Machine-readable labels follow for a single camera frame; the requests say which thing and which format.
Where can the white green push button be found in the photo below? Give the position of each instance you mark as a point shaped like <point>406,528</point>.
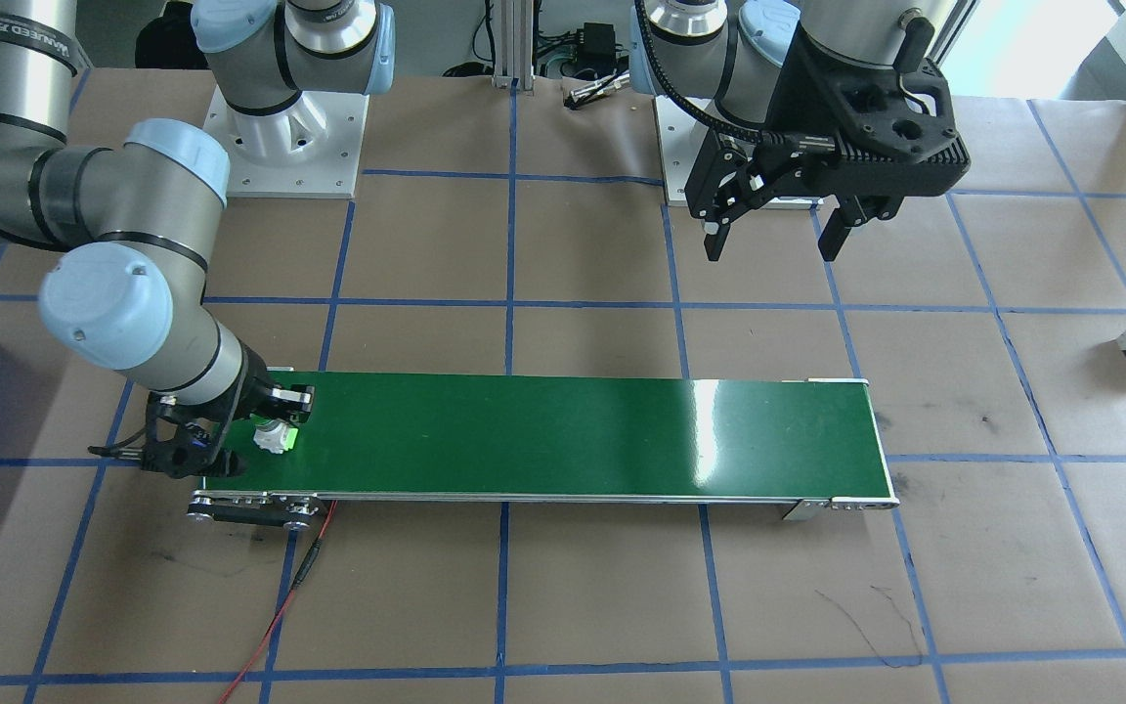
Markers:
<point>275,437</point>

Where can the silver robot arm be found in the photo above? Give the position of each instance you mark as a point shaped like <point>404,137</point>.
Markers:
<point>719,39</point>
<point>123,225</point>

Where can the black power adapter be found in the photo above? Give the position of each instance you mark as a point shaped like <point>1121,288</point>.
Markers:
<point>597,44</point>

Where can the green belt conveyor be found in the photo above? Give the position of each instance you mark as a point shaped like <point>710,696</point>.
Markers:
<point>573,440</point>

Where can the black bag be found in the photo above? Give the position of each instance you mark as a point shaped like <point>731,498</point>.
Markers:
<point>162,39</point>

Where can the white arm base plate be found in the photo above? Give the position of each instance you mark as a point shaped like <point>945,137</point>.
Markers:
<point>672,147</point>
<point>328,147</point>

